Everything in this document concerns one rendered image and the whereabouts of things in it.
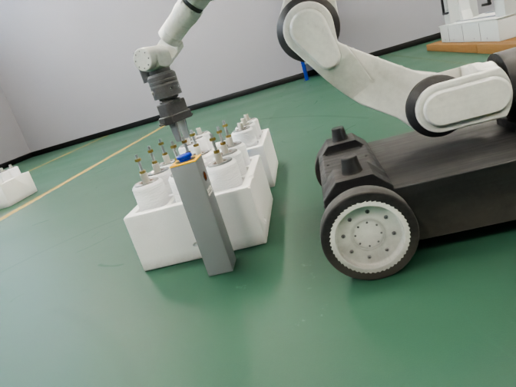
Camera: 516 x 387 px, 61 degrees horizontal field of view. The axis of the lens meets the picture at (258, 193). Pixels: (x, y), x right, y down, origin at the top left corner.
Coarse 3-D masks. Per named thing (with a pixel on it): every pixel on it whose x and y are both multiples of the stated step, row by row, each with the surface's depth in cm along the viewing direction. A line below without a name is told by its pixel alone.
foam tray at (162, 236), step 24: (240, 192) 122; (264, 192) 146; (144, 216) 127; (168, 216) 126; (240, 216) 124; (264, 216) 134; (144, 240) 129; (168, 240) 129; (192, 240) 128; (240, 240) 127; (264, 240) 126; (144, 264) 132; (168, 264) 131
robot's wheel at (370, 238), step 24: (360, 192) 87; (384, 192) 86; (336, 216) 88; (360, 216) 89; (384, 216) 89; (408, 216) 87; (336, 240) 92; (360, 240) 91; (384, 240) 91; (408, 240) 88; (336, 264) 92; (360, 264) 93; (384, 264) 91
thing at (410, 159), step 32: (512, 64) 97; (480, 128) 114; (512, 128) 105; (320, 160) 124; (352, 160) 94; (384, 160) 112; (416, 160) 104; (448, 160) 98; (480, 160) 92; (512, 160) 87; (416, 192) 91; (448, 192) 91; (480, 192) 90; (512, 192) 89; (448, 224) 93; (480, 224) 92
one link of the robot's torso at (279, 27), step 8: (288, 0) 98; (296, 0) 96; (304, 0) 96; (312, 0) 96; (320, 0) 96; (328, 0) 97; (288, 8) 97; (328, 8) 96; (336, 8) 98; (280, 16) 98; (336, 16) 97; (280, 24) 98; (336, 24) 97; (280, 32) 99; (336, 32) 98; (280, 40) 100; (288, 48) 99; (296, 56) 100
